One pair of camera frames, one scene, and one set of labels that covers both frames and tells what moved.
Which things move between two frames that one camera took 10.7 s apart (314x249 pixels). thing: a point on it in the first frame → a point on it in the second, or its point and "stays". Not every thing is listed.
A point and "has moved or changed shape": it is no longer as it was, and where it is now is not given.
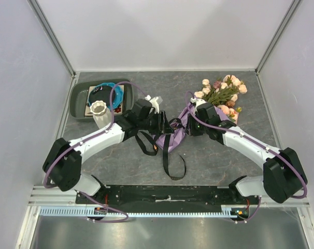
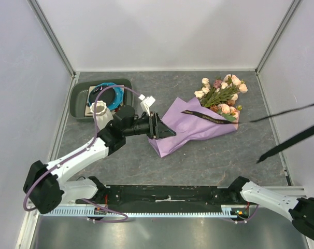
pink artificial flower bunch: [223, 95] stays
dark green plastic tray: [77, 96] stays
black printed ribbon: [165, 143] → [310, 132]
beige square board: [118, 110] stays
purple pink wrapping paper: [180, 126] has moved or changed shape
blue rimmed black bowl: [102, 92] stays
